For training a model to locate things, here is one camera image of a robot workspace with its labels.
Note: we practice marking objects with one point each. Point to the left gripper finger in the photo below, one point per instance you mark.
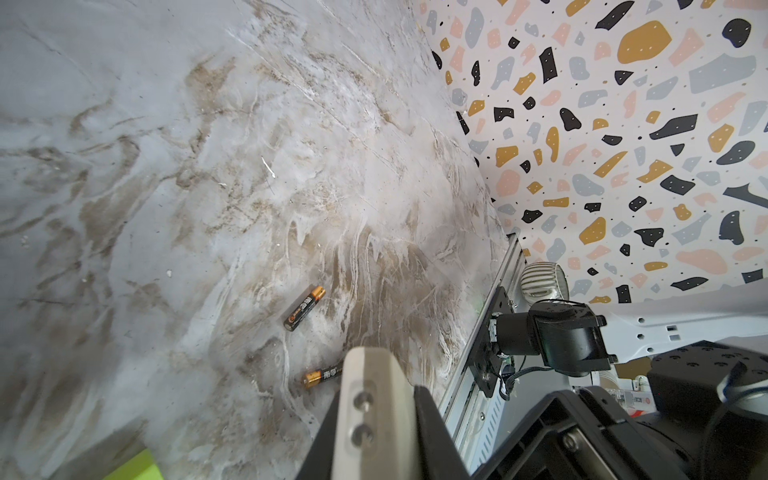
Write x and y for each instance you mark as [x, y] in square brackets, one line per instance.
[376, 431]

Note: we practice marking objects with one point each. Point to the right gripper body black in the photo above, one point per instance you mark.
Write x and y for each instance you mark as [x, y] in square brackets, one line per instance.
[710, 422]

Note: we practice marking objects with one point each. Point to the AAA battery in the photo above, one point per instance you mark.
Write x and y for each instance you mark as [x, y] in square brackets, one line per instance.
[316, 377]
[295, 318]

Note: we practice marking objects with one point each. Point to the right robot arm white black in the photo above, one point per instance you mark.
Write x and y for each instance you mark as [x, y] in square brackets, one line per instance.
[573, 339]

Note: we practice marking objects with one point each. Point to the grey ribbed fan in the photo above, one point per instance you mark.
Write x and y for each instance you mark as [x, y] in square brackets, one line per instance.
[543, 281]

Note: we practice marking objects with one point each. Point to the green cube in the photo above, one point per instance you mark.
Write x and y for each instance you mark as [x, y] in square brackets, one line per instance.
[141, 467]

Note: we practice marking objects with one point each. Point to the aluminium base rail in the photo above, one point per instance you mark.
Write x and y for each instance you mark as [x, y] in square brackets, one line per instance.
[471, 407]

